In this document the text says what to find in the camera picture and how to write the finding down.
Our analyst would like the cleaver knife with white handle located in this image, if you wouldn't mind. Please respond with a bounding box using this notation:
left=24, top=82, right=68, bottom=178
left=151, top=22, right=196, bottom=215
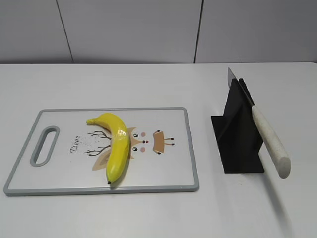
left=239, top=83, right=291, bottom=179

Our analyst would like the yellow plastic banana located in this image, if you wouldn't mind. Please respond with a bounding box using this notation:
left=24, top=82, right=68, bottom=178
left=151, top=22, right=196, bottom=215
left=86, top=113, right=130, bottom=184

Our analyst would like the white grey-rimmed cutting board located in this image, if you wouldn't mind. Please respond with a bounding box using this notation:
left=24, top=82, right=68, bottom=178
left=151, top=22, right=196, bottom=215
left=3, top=107, right=199, bottom=196

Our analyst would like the black knife stand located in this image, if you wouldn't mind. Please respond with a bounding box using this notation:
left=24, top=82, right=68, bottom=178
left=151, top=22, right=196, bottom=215
left=211, top=78, right=264, bottom=174

